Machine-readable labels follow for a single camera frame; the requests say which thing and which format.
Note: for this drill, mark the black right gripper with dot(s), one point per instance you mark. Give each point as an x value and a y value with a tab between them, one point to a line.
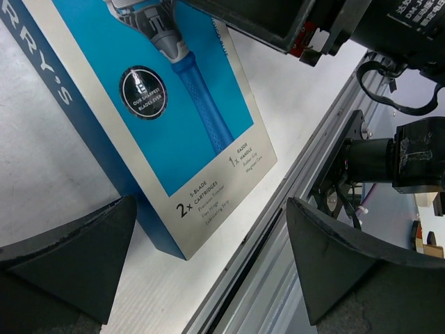
410	33

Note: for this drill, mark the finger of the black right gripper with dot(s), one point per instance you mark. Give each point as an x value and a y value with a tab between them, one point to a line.
276	23

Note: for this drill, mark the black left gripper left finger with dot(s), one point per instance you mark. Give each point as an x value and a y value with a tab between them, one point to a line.
64	280

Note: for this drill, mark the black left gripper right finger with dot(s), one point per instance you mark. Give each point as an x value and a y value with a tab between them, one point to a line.
353	282

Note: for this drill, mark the blue Harry's razor box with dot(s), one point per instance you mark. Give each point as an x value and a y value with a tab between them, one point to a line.
157	90

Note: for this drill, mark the aluminium mounting rail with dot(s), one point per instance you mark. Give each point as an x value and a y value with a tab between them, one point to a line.
265	285

